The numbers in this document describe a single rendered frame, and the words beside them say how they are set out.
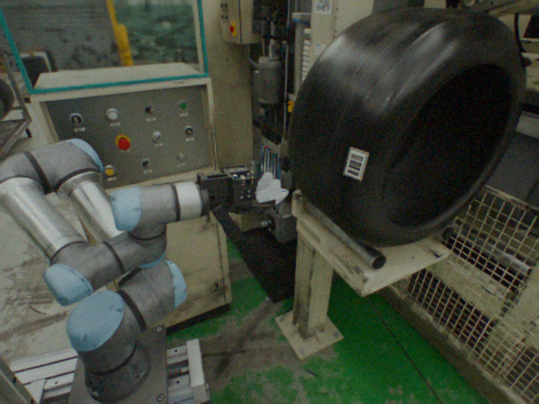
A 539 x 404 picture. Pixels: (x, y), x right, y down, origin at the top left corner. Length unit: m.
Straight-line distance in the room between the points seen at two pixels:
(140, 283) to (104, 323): 0.12
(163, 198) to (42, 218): 0.26
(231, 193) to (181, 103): 0.67
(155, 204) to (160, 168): 0.74
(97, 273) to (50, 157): 0.40
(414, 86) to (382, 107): 0.07
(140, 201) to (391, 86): 0.50
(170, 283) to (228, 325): 1.08
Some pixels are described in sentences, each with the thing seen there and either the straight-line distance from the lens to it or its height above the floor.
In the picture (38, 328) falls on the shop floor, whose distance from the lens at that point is 2.24.
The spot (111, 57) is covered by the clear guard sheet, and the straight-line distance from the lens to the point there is 1.19.
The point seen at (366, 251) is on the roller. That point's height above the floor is 0.92.
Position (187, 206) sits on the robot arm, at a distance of 0.61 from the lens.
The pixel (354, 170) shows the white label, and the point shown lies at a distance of 0.67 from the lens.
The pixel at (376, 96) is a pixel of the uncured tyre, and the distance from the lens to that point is 0.67.
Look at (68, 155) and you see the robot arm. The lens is 0.96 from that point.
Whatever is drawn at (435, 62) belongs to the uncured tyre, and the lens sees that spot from 0.71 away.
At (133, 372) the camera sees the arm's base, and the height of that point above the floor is 0.76.
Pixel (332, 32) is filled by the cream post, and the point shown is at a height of 1.43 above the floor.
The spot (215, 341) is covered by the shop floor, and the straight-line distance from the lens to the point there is 1.83.
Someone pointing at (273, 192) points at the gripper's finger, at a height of 1.15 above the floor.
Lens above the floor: 1.51
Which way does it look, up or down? 33 degrees down
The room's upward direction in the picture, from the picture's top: straight up
